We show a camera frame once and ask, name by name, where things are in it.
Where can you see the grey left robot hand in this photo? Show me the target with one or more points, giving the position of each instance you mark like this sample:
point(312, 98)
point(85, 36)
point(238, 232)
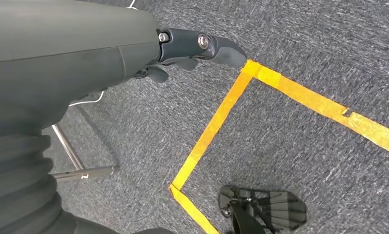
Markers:
point(52, 48)

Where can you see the steel table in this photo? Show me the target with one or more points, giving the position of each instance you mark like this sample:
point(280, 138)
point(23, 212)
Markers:
point(94, 172)

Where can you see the yellow floor tape square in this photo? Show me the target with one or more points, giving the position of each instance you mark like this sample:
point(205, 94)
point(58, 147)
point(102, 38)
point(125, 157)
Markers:
point(213, 122)

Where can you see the small black humanoid robot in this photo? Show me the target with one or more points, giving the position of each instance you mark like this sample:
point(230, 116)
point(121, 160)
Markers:
point(278, 210)

